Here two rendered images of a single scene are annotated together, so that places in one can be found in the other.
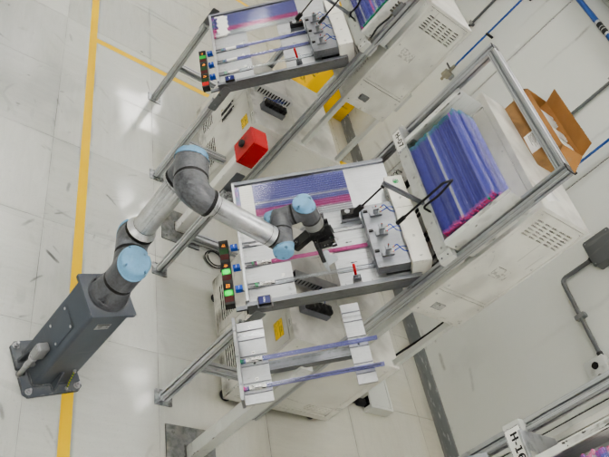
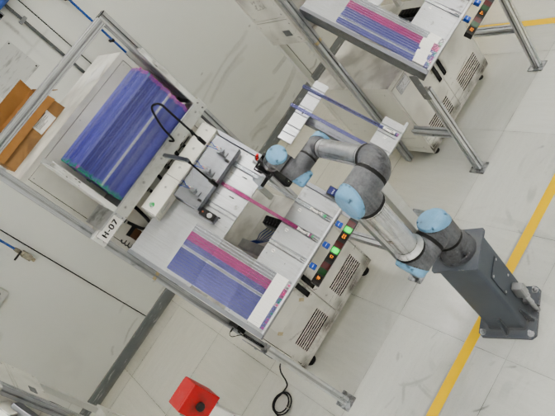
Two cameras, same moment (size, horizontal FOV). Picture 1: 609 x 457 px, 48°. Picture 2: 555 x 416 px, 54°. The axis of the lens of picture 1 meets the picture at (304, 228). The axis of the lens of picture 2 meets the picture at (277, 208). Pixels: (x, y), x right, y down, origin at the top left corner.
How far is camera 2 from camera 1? 2.32 m
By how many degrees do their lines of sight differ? 54
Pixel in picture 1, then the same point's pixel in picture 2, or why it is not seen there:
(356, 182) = (169, 246)
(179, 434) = not seen: hidden behind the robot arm
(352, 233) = (221, 202)
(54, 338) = (506, 279)
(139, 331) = (405, 337)
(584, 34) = not seen: outside the picture
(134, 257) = (433, 219)
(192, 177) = (374, 157)
